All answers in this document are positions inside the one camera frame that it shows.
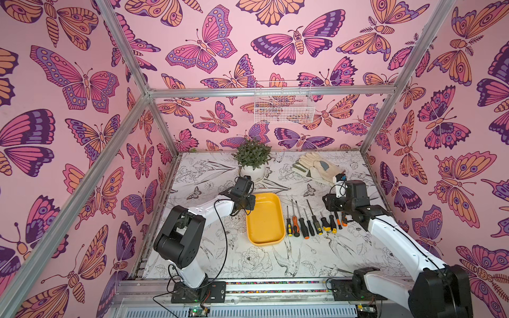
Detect yellow plastic storage tray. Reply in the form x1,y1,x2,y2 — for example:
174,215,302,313
247,193,286,246

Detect white green work glove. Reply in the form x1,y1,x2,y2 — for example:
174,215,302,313
292,161,335,186

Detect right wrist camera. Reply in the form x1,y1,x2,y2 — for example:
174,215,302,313
334,173,347,197

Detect white plant pot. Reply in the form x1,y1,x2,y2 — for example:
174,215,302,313
240,164,266,182

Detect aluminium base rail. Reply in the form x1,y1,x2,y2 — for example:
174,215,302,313
107,277,412,317

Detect orange collar black screwdriver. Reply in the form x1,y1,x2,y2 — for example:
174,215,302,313
334,211,343,230

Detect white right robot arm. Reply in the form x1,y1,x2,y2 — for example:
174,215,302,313
323,180,473,317

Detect orange handled screwdriver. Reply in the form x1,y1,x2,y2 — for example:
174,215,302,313
295,201,310,240

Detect aluminium frame bars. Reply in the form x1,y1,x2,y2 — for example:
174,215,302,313
0,0,458,318

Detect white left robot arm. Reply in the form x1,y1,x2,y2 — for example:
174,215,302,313
153,176,256,290

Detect beige work glove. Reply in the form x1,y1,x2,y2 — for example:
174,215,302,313
298,152,345,186

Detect white wire basket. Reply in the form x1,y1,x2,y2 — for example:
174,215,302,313
253,86,315,125

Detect large black yellow screwdriver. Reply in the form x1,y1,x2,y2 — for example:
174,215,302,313
306,200,323,235

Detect green potted plant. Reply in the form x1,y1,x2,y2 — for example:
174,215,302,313
233,140,272,169

